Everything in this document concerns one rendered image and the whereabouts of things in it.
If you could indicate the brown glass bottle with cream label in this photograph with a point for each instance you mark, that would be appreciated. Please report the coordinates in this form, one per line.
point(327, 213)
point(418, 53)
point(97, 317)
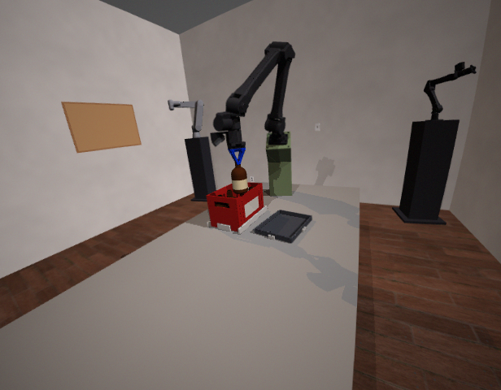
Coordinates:
point(239, 179)

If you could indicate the red crate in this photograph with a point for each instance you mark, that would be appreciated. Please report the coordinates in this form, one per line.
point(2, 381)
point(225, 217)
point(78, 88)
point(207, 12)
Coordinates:
point(241, 208)

